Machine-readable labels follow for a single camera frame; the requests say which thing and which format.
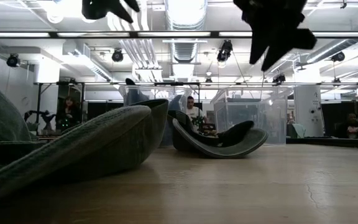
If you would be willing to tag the black hanging camera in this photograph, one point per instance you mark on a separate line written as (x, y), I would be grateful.
(225, 50)

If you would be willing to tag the black ceiling spotlight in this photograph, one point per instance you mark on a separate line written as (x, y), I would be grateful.
(279, 78)
(12, 60)
(117, 55)
(338, 56)

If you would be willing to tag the black partition screen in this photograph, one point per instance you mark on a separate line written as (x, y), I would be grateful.
(331, 115)
(101, 109)

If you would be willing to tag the person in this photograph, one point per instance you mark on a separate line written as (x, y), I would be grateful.
(68, 115)
(351, 126)
(194, 112)

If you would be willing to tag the blue denim hat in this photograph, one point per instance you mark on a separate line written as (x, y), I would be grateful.
(137, 95)

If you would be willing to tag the black overhead beam with lights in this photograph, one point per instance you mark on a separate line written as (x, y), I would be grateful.
(134, 34)

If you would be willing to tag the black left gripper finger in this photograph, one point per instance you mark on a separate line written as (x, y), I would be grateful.
(132, 4)
(121, 14)

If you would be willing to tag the black background rig frame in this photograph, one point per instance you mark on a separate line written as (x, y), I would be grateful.
(166, 84)

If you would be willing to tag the pale green cloth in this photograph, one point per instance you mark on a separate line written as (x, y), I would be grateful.
(298, 130)

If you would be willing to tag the white pillar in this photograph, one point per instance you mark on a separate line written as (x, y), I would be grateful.
(306, 102)

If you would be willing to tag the black background robot arm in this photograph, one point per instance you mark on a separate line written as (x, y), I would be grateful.
(47, 116)

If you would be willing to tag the clear plastic bin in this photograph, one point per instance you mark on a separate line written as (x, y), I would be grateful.
(278, 93)
(157, 91)

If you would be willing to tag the silver ceiling air duct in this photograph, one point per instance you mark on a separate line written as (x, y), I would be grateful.
(184, 51)

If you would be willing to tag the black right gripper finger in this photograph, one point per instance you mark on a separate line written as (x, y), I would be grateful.
(259, 43)
(275, 56)

